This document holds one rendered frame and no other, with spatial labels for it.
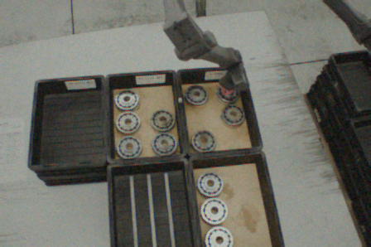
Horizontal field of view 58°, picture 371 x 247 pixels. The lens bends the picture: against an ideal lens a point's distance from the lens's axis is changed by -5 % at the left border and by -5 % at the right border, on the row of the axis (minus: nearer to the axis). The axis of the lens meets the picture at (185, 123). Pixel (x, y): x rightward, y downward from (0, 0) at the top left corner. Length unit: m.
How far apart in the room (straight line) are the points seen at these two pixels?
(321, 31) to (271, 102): 1.56
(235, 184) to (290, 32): 1.92
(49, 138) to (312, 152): 1.18
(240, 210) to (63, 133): 0.79
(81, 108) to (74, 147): 0.19
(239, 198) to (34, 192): 0.86
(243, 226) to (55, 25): 2.27
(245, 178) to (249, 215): 0.15
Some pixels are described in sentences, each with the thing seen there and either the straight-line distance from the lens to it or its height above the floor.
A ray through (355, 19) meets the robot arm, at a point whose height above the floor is 1.41.
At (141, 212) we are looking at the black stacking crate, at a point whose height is 0.83.
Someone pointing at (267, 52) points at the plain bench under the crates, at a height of 0.70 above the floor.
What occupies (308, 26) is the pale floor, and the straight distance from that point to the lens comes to 3.23.
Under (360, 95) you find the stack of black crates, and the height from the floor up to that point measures 0.49.
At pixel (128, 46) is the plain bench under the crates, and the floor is 0.70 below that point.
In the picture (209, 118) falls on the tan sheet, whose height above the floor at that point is 0.83.
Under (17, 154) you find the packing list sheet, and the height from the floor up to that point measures 0.70.
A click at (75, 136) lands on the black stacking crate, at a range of 1.52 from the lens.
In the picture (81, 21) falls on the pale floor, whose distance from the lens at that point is 3.05.
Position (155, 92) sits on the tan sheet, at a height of 0.83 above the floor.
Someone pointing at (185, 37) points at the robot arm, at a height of 1.44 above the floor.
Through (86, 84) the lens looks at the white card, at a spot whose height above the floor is 0.89.
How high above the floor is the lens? 2.16
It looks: 63 degrees down
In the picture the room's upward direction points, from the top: 8 degrees clockwise
